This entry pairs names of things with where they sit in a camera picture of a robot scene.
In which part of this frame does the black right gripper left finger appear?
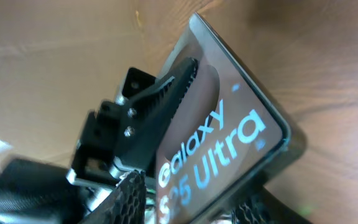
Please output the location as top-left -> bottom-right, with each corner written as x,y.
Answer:
79,171 -> 147,224

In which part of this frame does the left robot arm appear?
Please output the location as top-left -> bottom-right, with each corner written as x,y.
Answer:
0,57 -> 198,223

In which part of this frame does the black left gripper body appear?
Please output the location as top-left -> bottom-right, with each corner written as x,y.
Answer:
66,67 -> 156,189

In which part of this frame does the black Galaxy smartphone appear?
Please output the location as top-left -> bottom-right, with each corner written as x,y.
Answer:
155,14 -> 306,223

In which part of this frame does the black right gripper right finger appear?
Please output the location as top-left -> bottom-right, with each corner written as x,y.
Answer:
231,188 -> 311,224

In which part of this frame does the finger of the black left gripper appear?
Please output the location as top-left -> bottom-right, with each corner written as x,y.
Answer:
113,57 -> 198,172

